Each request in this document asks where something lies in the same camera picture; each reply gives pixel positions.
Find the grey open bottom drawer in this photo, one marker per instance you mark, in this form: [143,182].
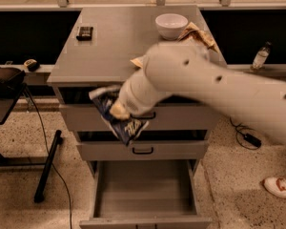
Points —
[145,194]

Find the black and yellow tape measure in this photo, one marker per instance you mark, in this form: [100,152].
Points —
[32,65]

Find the white and red shoe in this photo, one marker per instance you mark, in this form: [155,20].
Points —
[276,186]

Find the brown chip bag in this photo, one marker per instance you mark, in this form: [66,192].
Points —
[192,35]

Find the grey drawer cabinet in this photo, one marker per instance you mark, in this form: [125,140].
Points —
[119,35]

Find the blue chip bag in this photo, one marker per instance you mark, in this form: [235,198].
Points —
[125,130]

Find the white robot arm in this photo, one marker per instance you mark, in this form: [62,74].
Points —
[182,69]

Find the black device on side table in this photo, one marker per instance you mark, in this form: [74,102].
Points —
[10,81]

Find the grey top drawer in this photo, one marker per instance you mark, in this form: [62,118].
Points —
[161,118]

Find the small black box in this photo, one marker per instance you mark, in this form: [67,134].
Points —
[84,33]

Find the white ceramic bowl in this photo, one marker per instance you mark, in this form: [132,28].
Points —
[170,25]

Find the black power adapter with cable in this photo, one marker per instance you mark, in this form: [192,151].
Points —
[244,138]

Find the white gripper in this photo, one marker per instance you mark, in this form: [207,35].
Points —
[129,100]

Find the grey middle drawer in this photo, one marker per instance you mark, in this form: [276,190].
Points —
[143,150]

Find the clear plastic bottle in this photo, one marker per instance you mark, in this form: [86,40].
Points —
[261,57]

